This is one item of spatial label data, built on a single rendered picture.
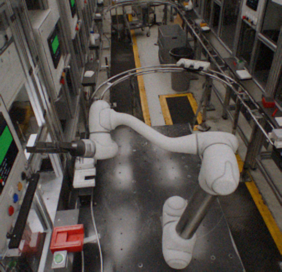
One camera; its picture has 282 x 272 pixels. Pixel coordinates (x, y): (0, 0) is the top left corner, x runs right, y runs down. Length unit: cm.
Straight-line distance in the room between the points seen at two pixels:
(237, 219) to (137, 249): 128
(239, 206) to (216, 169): 184
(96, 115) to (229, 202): 194
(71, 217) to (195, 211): 76
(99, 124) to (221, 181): 62
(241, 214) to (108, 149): 183
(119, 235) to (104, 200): 31
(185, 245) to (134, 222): 50
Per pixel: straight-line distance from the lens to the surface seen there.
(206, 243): 189
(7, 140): 116
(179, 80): 453
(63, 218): 177
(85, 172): 202
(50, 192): 193
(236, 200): 300
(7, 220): 120
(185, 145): 130
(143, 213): 199
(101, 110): 137
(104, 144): 135
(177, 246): 156
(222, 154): 119
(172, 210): 167
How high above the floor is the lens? 228
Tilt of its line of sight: 38 degrees down
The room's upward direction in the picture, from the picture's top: 3 degrees counter-clockwise
